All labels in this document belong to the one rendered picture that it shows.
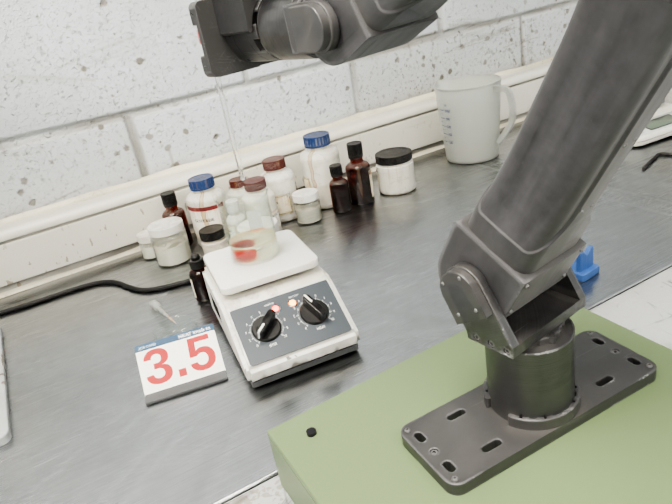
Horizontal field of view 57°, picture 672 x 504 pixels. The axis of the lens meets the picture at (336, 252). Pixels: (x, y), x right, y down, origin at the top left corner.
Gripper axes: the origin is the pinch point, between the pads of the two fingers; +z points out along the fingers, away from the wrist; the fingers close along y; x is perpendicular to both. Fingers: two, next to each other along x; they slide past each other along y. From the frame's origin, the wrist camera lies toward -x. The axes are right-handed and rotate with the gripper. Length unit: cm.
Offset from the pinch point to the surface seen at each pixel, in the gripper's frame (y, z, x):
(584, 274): -29, -24, 34
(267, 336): 6.2, -8.7, 30.3
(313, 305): 0.7, -10.3, 28.6
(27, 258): 18, 44, 28
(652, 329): -23, -35, 36
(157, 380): 16.5, -0.6, 33.4
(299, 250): -4.0, -2.1, 25.8
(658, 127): -83, -7, 32
